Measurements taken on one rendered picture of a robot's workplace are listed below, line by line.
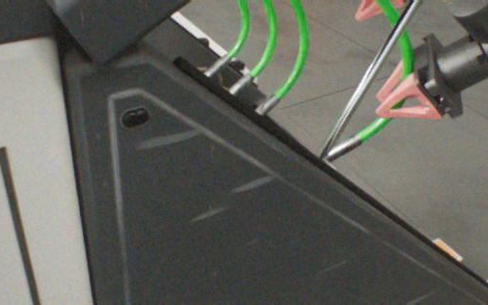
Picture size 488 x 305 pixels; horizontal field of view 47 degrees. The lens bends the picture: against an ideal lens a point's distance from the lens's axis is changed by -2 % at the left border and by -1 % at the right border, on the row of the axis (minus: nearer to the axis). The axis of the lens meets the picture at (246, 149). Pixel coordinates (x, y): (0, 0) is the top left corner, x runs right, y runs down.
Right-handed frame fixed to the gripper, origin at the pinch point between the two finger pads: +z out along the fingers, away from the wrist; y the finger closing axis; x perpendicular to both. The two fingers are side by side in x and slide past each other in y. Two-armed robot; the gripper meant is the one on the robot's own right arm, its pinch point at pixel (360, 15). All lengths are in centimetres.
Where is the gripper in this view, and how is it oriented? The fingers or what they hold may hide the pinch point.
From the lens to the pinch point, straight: 102.1
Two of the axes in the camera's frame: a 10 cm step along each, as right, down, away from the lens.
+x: 3.0, 5.7, -7.7
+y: -6.4, -4.8, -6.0
